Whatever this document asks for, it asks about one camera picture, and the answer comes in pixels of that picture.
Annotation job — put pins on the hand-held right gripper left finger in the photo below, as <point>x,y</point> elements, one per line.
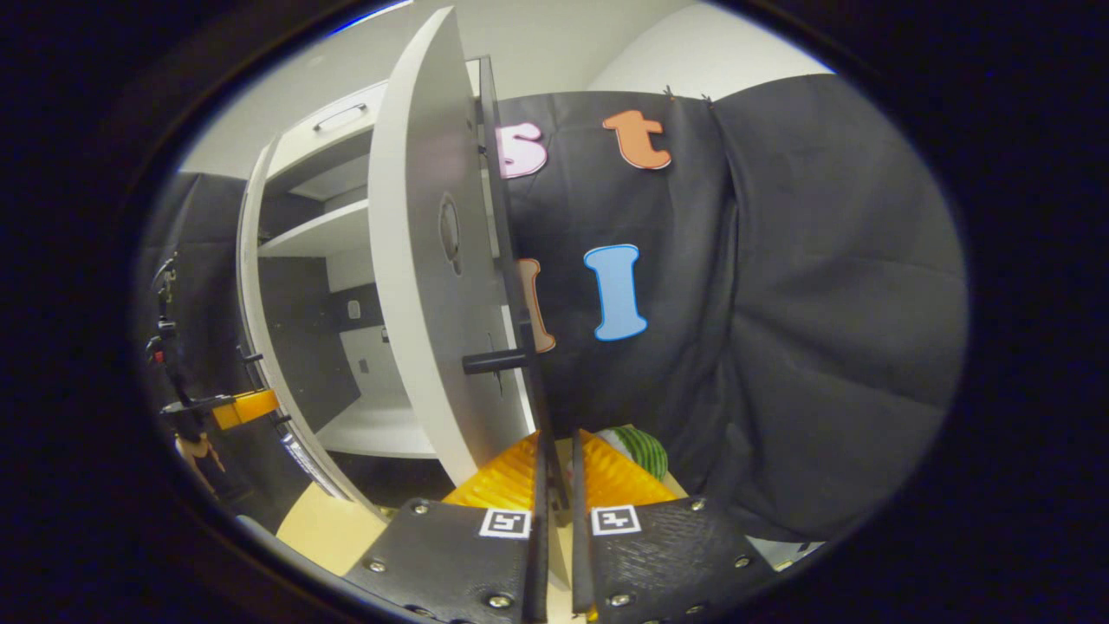
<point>433,555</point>

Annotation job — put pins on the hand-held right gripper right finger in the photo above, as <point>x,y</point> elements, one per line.
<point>676,555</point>

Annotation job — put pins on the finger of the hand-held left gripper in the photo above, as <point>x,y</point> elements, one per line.
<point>247,409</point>

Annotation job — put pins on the white double-door shoe cabinet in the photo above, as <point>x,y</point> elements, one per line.
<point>299,347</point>

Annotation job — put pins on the white cabinet shelf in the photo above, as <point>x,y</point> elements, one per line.
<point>321,234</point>

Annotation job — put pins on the white cabinet drawer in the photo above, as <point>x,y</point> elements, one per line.
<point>346,143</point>

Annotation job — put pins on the watermelon slice toy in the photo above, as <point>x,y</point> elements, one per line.
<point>641,451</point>

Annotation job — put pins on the black backdrop cloth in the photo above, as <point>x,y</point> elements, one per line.
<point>780,303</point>
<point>208,225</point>

